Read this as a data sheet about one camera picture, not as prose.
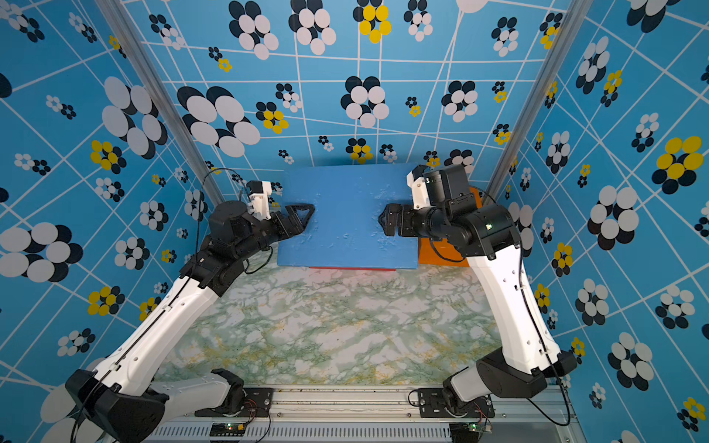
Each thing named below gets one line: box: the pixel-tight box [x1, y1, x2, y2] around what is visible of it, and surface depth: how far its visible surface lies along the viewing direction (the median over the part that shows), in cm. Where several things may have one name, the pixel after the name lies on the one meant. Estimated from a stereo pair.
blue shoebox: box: [276, 163, 420, 270], surface depth 65 cm
